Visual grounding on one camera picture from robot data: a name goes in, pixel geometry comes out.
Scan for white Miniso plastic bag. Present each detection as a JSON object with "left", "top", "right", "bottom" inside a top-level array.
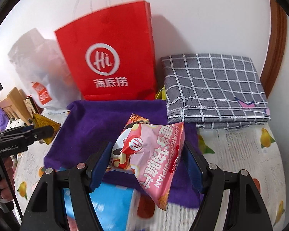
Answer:
[{"left": 8, "top": 28, "right": 82, "bottom": 111}]

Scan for person's left hand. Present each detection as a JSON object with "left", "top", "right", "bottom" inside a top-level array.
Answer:
[{"left": 0, "top": 157, "right": 15, "bottom": 201}]

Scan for yellow packet behind towel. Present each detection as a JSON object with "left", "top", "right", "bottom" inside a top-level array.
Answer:
[{"left": 155, "top": 87, "right": 167, "bottom": 101}]

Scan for grey checked folded cloth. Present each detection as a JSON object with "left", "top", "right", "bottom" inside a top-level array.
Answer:
[{"left": 161, "top": 54, "right": 271, "bottom": 129}]

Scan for brown wooden door frame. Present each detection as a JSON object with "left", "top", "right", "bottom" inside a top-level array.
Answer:
[{"left": 260, "top": 0, "right": 287, "bottom": 98}]

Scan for pink Haidilao chips packet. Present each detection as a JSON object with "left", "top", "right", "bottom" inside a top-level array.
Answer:
[{"left": 107, "top": 114, "right": 185, "bottom": 210}]

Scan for purple plush cloth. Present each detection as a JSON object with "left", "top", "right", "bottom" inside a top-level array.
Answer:
[{"left": 0, "top": 108, "right": 9, "bottom": 131}]

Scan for wooden headboard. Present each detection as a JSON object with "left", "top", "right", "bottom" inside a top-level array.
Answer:
[{"left": 0, "top": 87, "right": 32, "bottom": 126}]

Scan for red Haidilao paper bag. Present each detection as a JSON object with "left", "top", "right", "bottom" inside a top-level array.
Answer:
[{"left": 55, "top": 0, "right": 156, "bottom": 101}]

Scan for yellow snack packet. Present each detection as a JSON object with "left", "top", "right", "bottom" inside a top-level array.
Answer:
[{"left": 32, "top": 112, "right": 61, "bottom": 145}]

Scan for patterned book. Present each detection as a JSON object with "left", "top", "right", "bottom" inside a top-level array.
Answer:
[{"left": 23, "top": 95, "right": 43, "bottom": 118}]

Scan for blue tissue pack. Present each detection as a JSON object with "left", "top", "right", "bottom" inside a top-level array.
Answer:
[{"left": 60, "top": 167, "right": 136, "bottom": 231}]

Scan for fruit print table cover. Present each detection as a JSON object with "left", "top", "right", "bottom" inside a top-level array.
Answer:
[{"left": 13, "top": 108, "right": 287, "bottom": 231}]

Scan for black white spotted pillow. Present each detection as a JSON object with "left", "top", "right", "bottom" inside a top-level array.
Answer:
[{"left": 6, "top": 119, "right": 25, "bottom": 130}]

